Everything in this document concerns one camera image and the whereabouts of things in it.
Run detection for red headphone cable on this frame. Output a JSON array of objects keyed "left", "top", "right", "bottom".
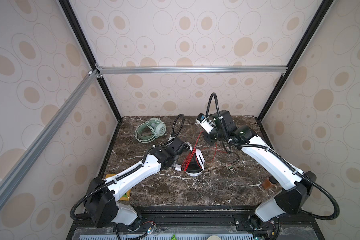
[{"left": 181, "top": 128, "right": 241, "bottom": 172}]

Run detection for mint green headphones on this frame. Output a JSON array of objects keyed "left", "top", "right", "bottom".
[{"left": 134, "top": 118, "right": 167, "bottom": 144}]

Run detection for white black red headphones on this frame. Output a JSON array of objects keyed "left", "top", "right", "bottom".
[{"left": 175, "top": 144, "right": 206, "bottom": 177}]

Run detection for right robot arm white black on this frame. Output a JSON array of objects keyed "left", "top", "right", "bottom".
[{"left": 196, "top": 110, "right": 340, "bottom": 222}]

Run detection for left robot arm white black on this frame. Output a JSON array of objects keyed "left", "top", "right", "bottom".
[{"left": 70, "top": 137, "right": 191, "bottom": 229}]

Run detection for yellow green snack bag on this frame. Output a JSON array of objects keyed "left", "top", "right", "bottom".
[{"left": 105, "top": 174, "right": 132, "bottom": 201}]

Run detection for amber bottle black cap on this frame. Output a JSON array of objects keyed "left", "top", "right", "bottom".
[{"left": 261, "top": 176, "right": 278, "bottom": 190}]

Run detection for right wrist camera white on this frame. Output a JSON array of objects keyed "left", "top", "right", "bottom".
[{"left": 196, "top": 113, "right": 216, "bottom": 134}]

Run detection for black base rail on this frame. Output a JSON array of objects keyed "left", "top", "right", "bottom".
[{"left": 66, "top": 206, "right": 324, "bottom": 240}]

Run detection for horizontal aluminium frame bar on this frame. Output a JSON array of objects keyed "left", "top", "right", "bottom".
[{"left": 98, "top": 66, "right": 288, "bottom": 75}]

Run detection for left diagonal aluminium frame bar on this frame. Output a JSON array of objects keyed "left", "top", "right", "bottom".
[{"left": 0, "top": 69, "right": 100, "bottom": 211}]

